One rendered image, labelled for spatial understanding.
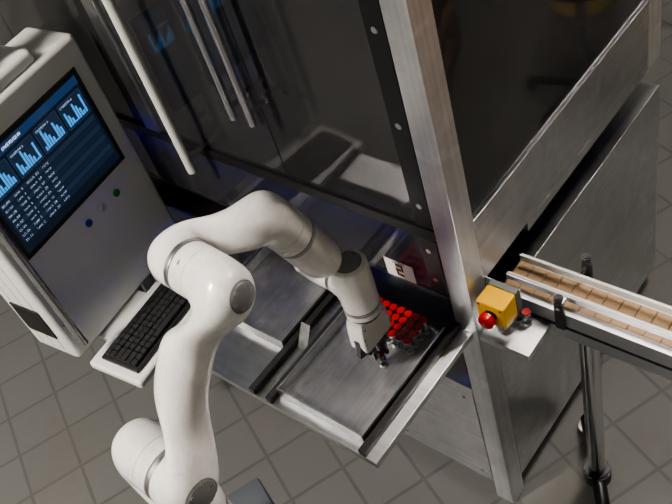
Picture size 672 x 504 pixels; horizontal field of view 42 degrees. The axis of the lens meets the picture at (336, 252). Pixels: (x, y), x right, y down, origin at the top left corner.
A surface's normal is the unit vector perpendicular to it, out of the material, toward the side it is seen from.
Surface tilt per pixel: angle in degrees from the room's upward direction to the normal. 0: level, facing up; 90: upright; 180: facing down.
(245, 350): 0
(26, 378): 0
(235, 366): 0
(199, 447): 67
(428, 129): 90
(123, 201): 90
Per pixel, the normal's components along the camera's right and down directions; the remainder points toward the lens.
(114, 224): 0.84, 0.23
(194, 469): 0.68, -0.09
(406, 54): -0.59, 0.68
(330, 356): -0.25, -0.66
